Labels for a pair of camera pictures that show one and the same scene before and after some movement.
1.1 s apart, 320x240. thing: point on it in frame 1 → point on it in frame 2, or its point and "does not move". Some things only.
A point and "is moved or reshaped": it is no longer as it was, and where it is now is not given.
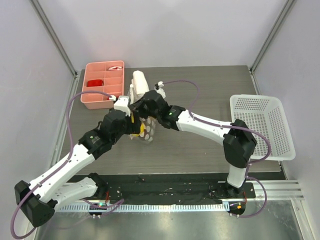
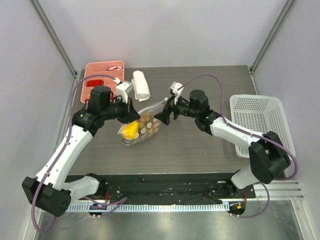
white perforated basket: x=266 y=114 does not move
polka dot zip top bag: x=147 y=128 is moved or reshaped
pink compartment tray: x=107 y=77 does not move
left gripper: x=133 y=127 → x=130 y=113
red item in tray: x=96 y=82 does not move
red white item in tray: x=115 y=68 does not move
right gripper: x=141 y=107 → x=172 y=111
